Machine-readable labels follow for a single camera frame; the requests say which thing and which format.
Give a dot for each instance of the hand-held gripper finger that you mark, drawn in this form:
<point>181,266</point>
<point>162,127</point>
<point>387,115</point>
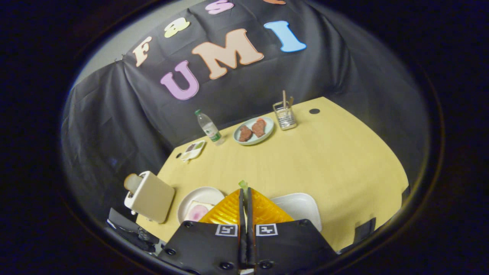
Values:
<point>250,229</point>
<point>241,229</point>

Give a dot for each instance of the small green lettuce piece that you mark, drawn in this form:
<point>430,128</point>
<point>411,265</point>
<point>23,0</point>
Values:
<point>243,185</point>

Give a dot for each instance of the bread slice with pink ham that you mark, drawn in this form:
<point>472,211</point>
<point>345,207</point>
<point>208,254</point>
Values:
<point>198,212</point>

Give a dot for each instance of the white round plate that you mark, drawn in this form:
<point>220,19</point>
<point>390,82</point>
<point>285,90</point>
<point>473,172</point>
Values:
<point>202,194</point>

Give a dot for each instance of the white rectangular tray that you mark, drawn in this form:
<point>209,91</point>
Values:
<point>300,208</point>

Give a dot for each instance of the white divided sauce dish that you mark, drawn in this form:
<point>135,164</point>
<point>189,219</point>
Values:
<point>193,150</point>

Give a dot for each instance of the white toaster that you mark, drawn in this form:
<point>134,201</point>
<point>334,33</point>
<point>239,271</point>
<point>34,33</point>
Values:
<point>153,196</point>

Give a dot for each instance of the brown meat piece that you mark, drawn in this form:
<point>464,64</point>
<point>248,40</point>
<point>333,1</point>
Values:
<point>259,128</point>
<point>245,133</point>

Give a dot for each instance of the light blue round plate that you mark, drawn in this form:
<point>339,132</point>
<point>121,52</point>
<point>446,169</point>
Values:
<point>267,131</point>

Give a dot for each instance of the clear plastic water bottle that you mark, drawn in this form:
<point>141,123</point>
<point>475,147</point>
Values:
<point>209,128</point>

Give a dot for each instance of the bread slice in toaster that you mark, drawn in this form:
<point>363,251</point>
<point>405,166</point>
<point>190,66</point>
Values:
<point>132,182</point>

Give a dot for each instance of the short wooden utensil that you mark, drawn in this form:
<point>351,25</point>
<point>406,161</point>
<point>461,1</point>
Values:
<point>290,101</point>

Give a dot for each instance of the wooden chopstick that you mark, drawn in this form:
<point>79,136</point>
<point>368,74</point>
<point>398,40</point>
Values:
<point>284,98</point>

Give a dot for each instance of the black backdrop cloth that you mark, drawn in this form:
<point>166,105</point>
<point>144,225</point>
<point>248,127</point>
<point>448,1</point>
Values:
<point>267,84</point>

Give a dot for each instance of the black table edge bracket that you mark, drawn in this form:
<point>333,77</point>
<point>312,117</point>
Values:
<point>365,230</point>

